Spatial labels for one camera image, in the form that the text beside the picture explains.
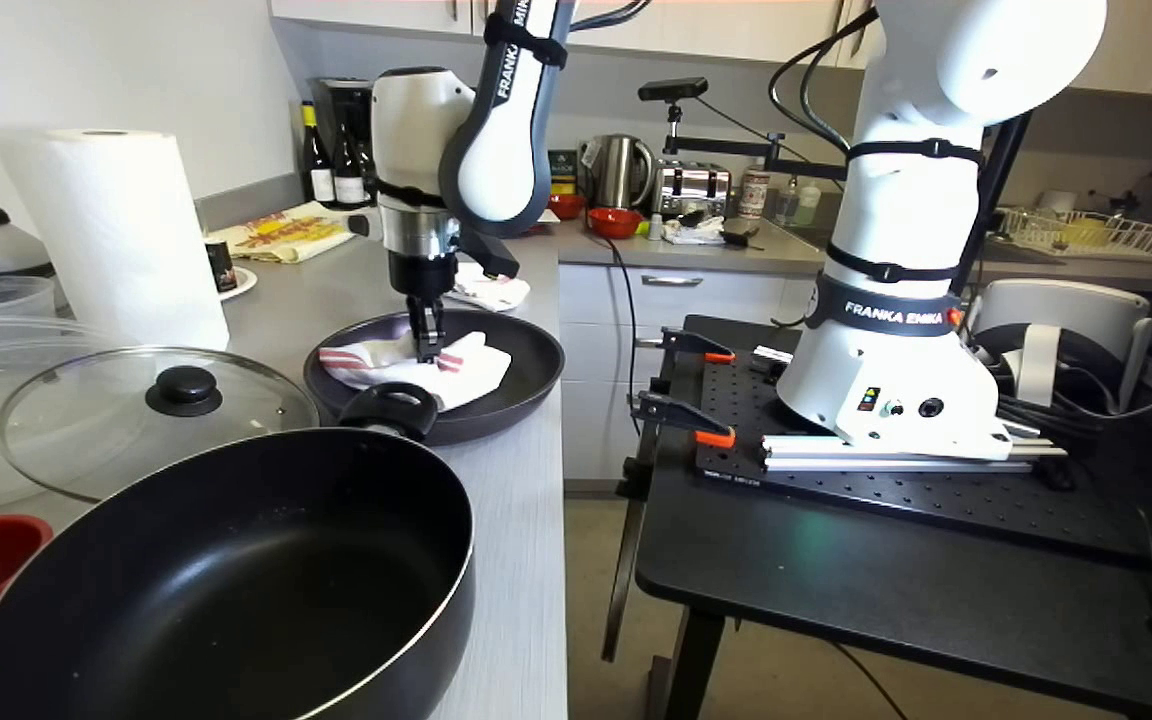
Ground black coffee machine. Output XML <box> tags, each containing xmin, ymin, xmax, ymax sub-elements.
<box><xmin>322</xmin><ymin>77</ymin><xmax>382</xmax><ymax>210</ymax></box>

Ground white aluminium base rail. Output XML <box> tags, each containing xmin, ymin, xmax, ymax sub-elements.
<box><xmin>760</xmin><ymin>433</ymin><xmax>1073</xmax><ymax>476</ymax></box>

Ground steel electric kettle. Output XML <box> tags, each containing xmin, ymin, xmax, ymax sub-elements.
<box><xmin>578</xmin><ymin>133</ymin><xmax>660</xmax><ymax>215</ymax></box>

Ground dark purple frying pan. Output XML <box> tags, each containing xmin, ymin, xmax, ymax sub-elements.
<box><xmin>302</xmin><ymin>308</ymin><xmax>568</xmax><ymax>449</ymax></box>

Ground folded white red-striped cloth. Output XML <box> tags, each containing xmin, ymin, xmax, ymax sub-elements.
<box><xmin>452</xmin><ymin>256</ymin><xmax>538</xmax><ymax>314</ymax></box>

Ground black orange bar clamp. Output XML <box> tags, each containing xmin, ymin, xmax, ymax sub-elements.
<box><xmin>660</xmin><ymin>327</ymin><xmax>747</xmax><ymax>371</ymax></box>
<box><xmin>641</xmin><ymin>390</ymin><xmax>746</xmax><ymax>455</ymax></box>

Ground white red-striped cloth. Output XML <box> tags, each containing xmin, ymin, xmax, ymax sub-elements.
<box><xmin>317</xmin><ymin>327</ymin><xmax>515</xmax><ymax>410</ymax></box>
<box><xmin>452</xmin><ymin>256</ymin><xmax>538</xmax><ymax>314</ymax></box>

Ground white base cabinet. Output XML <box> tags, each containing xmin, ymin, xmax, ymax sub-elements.
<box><xmin>557</xmin><ymin>260</ymin><xmax>830</xmax><ymax>487</ymax></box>

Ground black perforated robot table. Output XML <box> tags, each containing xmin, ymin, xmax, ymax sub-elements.
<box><xmin>634</xmin><ymin>310</ymin><xmax>1152</xmax><ymax>720</ymax></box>

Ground small dark jar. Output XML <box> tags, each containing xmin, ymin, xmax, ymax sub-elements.
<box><xmin>206</xmin><ymin>235</ymin><xmax>239</xmax><ymax>296</ymax></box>

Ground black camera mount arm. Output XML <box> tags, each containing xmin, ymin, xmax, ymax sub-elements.
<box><xmin>638</xmin><ymin>70</ymin><xmax>860</xmax><ymax>183</ymax></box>

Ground deep black pan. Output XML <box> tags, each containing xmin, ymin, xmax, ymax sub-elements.
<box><xmin>0</xmin><ymin>381</ymin><xmax>480</xmax><ymax>720</ymax></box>

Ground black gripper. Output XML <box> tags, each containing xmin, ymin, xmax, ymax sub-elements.
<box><xmin>387</xmin><ymin>251</ymin><xmax>462</xmax><ymax>364</ymax></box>

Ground glass pan lid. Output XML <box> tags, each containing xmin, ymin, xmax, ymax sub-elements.
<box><xmin>0</xmin><ymin>341</ymin><xmax>328</xmax><ymax>508</ymax></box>

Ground white paper towel roll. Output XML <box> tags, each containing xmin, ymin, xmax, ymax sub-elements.
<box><xmin>0</xmin><ymin>129</ymin><xmax>231</xmax><ymax>350</ymax></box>

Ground dark wine bottle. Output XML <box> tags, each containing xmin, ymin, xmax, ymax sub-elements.
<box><xmin>302</xmin><ymin>96</ymin><xmax>339</xmax><ymax>207</ymax></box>

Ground white wall cabinet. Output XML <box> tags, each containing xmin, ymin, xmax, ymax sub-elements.
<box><xmin>269</xmin><ymin>0</ymin><xmax>1152</xmax><ymax>104</ymax></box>

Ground round white plate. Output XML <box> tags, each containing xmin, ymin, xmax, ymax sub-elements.
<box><xmin>215</xmin><ymin>265</ymin><xmax>259</xmax><ymax>308</ymax></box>

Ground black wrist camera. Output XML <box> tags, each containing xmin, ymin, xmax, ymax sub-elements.
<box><xmin>455</xmin><ymin>231</ymin><xmax>528</xmax><ymax>282</ymax></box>

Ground dish drying rack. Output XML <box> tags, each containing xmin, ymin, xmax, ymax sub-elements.
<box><xmin>1002</xmin><ymin>183</ymin><xmax>1152</xmax><ymax>265</ymax></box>

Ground small red bowl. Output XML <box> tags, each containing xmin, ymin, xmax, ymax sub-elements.
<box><xmin>584</xmin><ymin>202</ymin><xmax>650</xmax><ymax>242</ymax></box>

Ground white headset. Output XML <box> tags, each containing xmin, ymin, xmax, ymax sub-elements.
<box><xmin>969</xmin><ymin>277</ymin><xmax>1152</xmax><ymax>410</ymax></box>

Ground steel toaster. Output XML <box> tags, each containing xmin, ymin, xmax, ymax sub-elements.
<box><xmin>654</xmin><ymin>156</ymin><xmax>739</xmax><ymax>223</ymax></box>

